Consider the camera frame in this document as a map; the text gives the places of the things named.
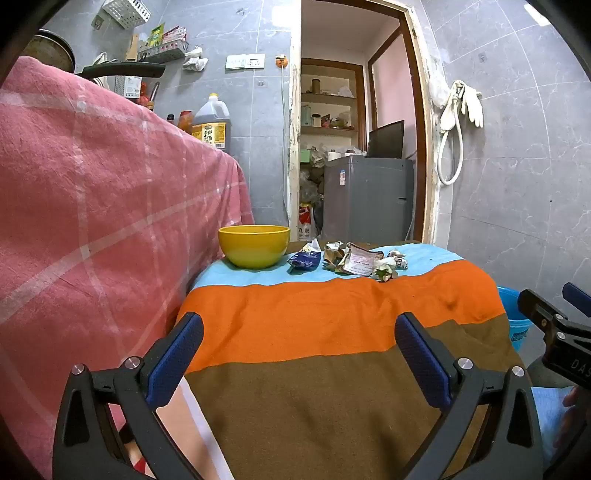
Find wooden shelf unit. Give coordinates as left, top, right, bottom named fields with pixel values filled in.
left=300, top=58, right=368, bottom=153

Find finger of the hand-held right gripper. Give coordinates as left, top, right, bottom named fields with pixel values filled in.
left=562, top=282, right=591, bottom=319
left=517, top=288, right=572, bottom=339

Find person's right hand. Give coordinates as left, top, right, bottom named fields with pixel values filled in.
left=553, top=386, right=585, bottom=464

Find white rag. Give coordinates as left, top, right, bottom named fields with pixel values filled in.
left=183, top=46, right=208, bottom=72

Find pink checked cloth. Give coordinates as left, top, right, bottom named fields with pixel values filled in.
left=0, top=55, right=256, bottom=480

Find yellow bowl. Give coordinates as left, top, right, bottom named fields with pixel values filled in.
left=218, top=224, right=291, bottom=270

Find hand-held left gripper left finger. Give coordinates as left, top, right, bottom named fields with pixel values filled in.
left=52, top=312, right=205, bottom=480

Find clear plastic bag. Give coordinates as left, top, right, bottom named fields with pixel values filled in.
left=429, top=69, right=451, bottom=107

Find black television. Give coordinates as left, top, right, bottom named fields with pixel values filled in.
left=367, top=120, right=406, bottom=159

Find white perforated basket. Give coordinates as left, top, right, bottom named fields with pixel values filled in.
left=102, top=0, right=151, bottom=27

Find orange blue brown striped blanket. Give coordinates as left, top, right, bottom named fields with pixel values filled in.
left=175, top=241, right=525, bottom=480

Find blue bucket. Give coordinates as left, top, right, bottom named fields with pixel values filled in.
left=496, top=286, right=533, bottom=354

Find white rubber glove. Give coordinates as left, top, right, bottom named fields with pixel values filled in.
left=461, top=80, right=484, bottom=128

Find white wall cable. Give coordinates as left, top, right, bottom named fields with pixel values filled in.
left=280, top=65, right=290, bottom=204

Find grey wall rack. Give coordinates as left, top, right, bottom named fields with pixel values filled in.
left=137, top=41, right=190, bottom=64

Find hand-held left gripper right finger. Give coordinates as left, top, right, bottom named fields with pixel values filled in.
left=394, top=312, right=546, bottom=480

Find blue snack wrapper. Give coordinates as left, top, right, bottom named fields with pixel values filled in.
left=287, top=249, right=321, bottom=274

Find red white rice bag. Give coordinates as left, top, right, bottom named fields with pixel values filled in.
left=299, top=203, right=317, bottom=241

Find grey small fridge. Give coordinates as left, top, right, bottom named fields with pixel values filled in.
left=323, top=154, right=415, bottom=243

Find cooking wine jug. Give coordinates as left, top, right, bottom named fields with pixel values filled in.
left=191, top=93, right=230, bottom=152

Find metal pot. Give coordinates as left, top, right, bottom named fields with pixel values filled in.
left=21, top=28, right=76, bottom=73

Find wooden door frame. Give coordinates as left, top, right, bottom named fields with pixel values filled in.
left=288, top=0, right=439, bottom=245

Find metal grater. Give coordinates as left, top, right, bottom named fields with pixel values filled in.
left=115, top=75, right=144, bottom=99

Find white hose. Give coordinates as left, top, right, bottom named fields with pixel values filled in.
left=436, top=80, right=465, bottom=186

